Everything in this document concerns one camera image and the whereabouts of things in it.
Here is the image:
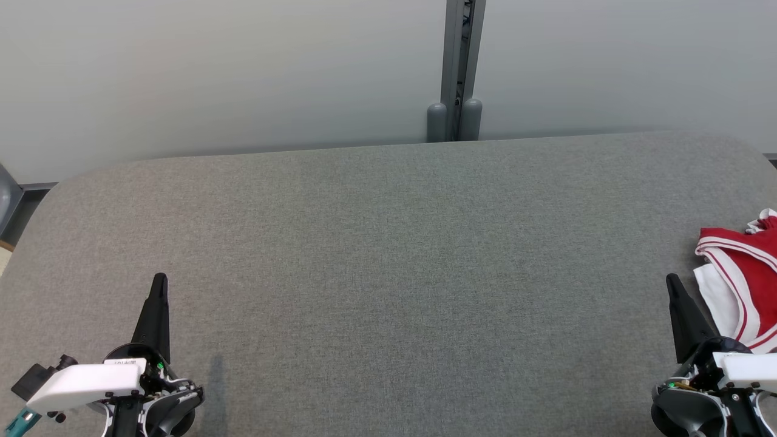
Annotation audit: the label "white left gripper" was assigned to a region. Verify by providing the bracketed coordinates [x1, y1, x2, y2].
[26, 273, 206, 437]

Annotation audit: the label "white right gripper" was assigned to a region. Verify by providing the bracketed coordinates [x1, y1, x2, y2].
[651, 273, 777, 437]

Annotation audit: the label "red shirt white sleeves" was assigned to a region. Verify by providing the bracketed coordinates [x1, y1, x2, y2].
[693, 226, 777, 354]

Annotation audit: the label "left arm teal-plug cable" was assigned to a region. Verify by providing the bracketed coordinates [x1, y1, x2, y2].
[2, 407, 43, 437]

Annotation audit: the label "grey metal partition post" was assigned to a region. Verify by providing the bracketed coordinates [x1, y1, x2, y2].
[0, 161, 25, 239]
[441, 0, 487, 141]

